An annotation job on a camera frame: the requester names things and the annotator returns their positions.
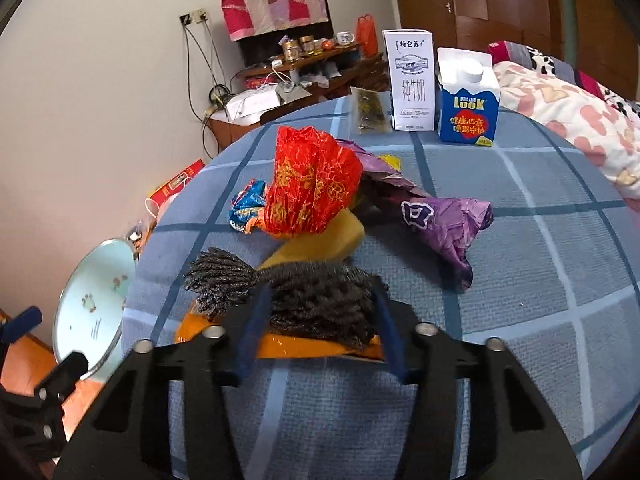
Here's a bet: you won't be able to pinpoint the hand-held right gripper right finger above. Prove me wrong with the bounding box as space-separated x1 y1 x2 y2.
372 285 583 480

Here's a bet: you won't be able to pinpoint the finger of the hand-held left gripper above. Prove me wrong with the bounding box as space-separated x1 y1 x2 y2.
0 306 43 356
32 351 90 406

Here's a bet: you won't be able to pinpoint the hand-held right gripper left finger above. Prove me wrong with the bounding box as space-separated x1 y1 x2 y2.
52 282 273 480

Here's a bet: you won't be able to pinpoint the orange packet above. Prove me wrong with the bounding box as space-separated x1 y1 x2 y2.
175 310 386 363

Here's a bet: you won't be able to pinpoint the light blue trash bin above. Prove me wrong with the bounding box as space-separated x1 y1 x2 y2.
52 238 138 381

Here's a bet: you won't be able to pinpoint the yellow wrapper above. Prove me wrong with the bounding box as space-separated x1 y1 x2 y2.
257 208 366 271

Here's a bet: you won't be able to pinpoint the purple foil wrapper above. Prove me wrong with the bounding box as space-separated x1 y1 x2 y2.
340 140 495 291

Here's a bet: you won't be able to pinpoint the blue snack wrapper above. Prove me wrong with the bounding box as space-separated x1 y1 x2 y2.
229 180 268 236

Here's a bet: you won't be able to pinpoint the red foil wrapper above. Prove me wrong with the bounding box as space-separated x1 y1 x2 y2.
264 126 363 236

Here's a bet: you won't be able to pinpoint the blue checked tablecloth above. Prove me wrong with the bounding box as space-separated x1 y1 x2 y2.
122 91 640 480

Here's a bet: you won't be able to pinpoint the red cardboard box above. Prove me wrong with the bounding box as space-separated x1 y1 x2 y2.
146 159 207 211

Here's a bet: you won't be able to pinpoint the wooden television cabinet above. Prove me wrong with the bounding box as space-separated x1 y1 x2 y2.
207 42 391 153

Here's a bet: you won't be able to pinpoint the clear snack packet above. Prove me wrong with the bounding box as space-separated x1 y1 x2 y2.
350 86 392 135

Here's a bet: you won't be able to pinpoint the white box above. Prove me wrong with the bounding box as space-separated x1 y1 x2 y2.
225 87 281 122

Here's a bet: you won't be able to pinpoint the blue milk carton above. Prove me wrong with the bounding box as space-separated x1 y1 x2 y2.
436 47 501 147

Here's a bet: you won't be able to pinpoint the white milk carton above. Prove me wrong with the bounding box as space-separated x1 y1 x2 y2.
382 29 437 132

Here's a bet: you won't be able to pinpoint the heart patterned quilt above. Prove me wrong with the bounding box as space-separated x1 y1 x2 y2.
492 60 640 186

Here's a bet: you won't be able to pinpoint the black television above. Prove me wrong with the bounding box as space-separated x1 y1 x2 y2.
237 0 333 68

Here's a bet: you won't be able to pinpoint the orange red plastic bag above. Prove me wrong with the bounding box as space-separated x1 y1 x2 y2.
356 14 379 58

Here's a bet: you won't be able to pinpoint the folded patterned blanket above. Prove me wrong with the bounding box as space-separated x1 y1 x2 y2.
486 40 640 121

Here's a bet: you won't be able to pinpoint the red pink television cover cloth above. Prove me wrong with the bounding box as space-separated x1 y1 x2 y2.
216 0 329 42

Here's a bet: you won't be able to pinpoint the brown wooden wardrobe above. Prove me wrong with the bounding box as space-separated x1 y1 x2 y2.
389 0 640 101

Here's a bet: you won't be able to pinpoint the black cables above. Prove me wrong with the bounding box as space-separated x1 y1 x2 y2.
181 22 236 156

